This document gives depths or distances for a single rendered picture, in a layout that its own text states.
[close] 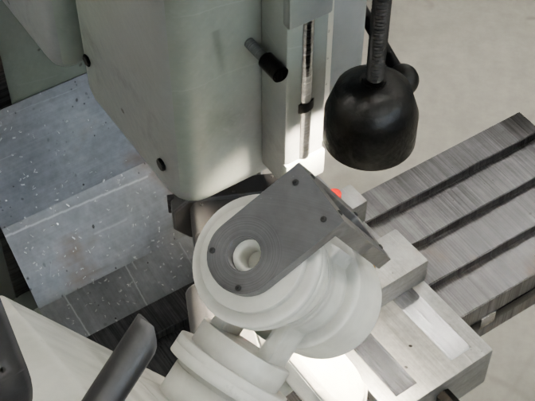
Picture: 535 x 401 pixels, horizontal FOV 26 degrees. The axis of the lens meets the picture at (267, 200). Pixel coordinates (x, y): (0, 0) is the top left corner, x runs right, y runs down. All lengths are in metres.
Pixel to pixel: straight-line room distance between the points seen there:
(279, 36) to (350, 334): 0.34
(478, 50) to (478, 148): 1.54
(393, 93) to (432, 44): 2.31
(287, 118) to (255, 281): 0.43
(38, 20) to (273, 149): 0.25
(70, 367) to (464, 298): 1.01
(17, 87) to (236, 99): 0.57
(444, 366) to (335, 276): 0.76
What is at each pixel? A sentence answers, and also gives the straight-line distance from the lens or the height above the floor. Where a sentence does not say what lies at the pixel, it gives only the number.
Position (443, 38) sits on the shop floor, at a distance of 3.19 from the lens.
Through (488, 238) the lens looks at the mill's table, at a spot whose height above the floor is 0.91.
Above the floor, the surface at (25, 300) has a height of 0.71.
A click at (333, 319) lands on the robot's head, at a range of 0.58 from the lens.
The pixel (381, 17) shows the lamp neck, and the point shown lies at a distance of 0.81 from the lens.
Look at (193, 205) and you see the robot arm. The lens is 1.09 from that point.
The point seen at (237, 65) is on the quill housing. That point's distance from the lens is 0.92.
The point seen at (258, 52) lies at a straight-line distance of 0.89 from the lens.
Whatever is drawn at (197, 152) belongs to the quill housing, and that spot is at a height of 1.39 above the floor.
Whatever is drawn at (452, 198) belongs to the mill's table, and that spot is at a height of 0.91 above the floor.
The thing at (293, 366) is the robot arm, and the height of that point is 1.28.
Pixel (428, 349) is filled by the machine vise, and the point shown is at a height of 0.98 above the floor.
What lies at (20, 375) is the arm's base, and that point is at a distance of 0.44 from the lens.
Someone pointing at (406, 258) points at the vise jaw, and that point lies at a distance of 1.36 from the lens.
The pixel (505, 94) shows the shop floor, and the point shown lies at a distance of 3.06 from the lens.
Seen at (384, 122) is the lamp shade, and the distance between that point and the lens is 0.85.
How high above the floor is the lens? 2.09
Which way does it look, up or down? 49 degrees down
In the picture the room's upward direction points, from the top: straight up
